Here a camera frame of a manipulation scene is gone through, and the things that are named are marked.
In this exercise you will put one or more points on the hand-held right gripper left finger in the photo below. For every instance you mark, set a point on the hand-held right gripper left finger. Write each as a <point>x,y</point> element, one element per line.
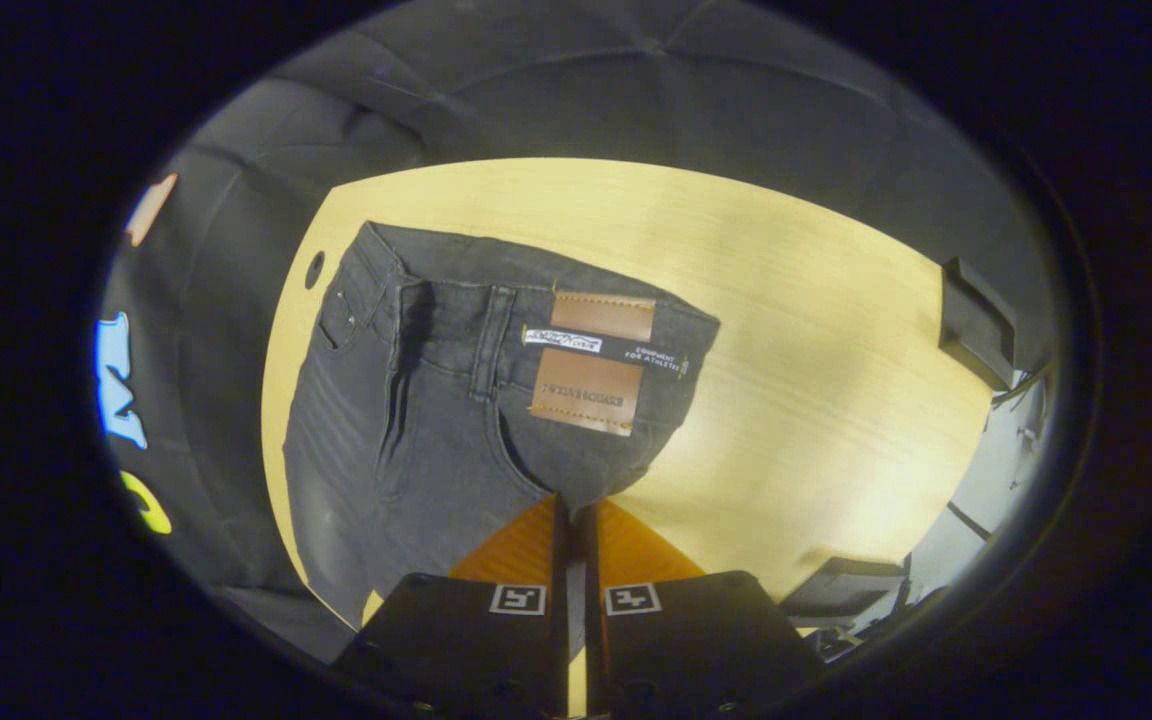
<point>496,650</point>

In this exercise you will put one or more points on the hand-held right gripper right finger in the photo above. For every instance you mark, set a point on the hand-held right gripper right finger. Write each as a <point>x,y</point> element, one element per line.
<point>676,650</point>

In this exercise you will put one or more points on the dark grey jeans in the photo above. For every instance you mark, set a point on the dark grey jeans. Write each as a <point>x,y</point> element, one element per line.
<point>436,440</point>

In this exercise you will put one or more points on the black flat device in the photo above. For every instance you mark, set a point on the black flat device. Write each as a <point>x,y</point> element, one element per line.
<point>841,590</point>

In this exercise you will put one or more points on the black box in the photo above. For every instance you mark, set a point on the black box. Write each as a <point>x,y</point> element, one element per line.
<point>976,320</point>

